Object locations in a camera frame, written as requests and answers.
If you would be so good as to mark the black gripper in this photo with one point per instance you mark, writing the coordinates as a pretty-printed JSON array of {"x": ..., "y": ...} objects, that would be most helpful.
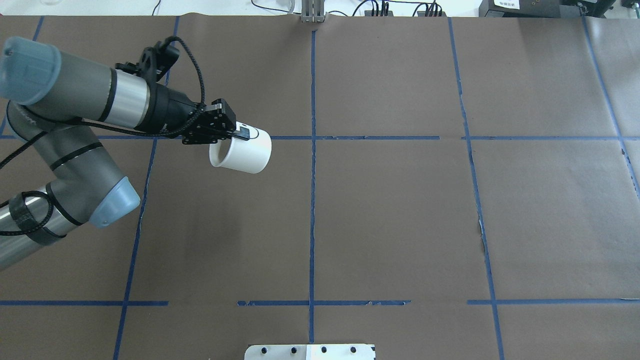
[{"x": 169, "y": 112}]

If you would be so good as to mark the white mug black handle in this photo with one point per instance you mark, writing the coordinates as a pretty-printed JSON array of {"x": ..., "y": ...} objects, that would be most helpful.
[{"x": 248, "y": 156}]

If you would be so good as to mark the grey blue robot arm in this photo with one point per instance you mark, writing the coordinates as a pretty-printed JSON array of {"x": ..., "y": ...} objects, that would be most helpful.
[{"x": 55, "y": 100}]

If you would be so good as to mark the brown paper table cover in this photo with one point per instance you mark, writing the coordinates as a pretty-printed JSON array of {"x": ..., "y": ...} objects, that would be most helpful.
[{"x": 442, "y": 188}]

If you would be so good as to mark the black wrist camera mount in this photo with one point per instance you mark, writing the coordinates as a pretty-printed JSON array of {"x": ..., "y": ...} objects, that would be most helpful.
[{"x": 154, "y": 63}]

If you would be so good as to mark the aluminium frame post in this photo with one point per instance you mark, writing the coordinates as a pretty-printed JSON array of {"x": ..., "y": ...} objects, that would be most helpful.
[{"x": 313, "y": 11}]

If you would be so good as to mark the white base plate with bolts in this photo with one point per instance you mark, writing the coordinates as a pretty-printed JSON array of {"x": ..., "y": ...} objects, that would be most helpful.
[{"x": 328, "y": 351}]

